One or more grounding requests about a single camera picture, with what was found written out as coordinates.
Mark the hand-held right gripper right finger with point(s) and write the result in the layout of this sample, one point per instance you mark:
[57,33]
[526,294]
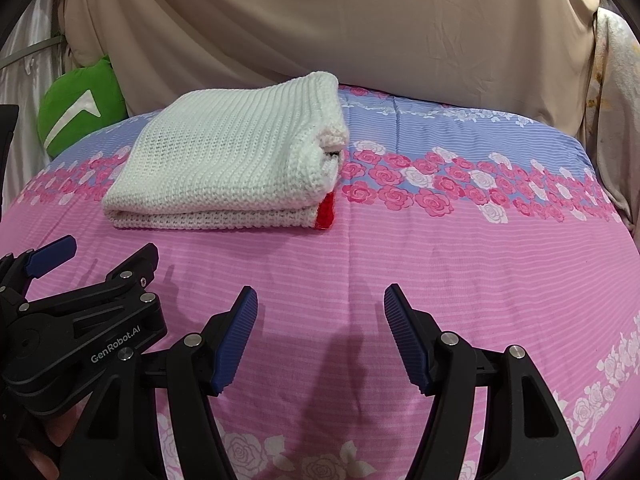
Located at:
[406,342]

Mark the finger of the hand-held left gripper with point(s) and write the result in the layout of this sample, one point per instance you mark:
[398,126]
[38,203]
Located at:
[50,255]
[132,265]

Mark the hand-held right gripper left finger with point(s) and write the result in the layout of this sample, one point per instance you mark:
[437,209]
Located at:
[234,342]

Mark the white knit striped sweater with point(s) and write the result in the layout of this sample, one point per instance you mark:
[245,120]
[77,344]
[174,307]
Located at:
[225,155]

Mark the person's left hand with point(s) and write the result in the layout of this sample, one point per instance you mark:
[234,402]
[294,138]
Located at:
[47,452]

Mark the floral pink blue bedsheet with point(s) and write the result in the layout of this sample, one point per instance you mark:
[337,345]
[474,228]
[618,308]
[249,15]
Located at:
[400,260]

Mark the green white pillow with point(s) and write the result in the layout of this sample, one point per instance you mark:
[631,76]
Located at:
[75,110]

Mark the white satin cloth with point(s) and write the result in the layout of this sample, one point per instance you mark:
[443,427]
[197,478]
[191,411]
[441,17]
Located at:
[35,30]

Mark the cream patterned cloth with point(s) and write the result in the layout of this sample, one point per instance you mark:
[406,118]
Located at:
[617,110]

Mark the beige curtain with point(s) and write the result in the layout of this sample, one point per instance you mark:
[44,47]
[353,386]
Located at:
[350,20]

